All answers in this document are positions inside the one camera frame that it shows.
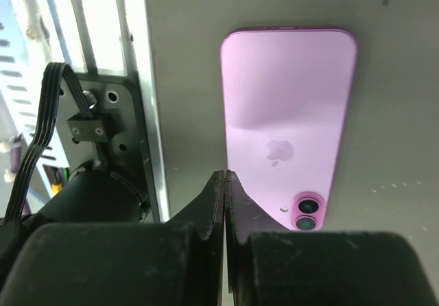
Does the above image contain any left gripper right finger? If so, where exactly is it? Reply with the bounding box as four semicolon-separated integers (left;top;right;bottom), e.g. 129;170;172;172
224;171;438;305

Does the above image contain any slotted cable duct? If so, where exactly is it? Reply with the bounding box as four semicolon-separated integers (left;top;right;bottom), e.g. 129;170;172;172
0;0;69;197

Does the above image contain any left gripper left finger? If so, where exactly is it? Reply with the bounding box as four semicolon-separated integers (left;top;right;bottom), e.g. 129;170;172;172
1;171;225;305

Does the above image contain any black ribbon cable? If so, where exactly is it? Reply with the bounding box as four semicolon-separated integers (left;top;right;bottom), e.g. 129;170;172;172
3;62;93;221

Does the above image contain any purple smartphone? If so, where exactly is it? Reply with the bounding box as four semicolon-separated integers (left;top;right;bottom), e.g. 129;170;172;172
220;27;357;231

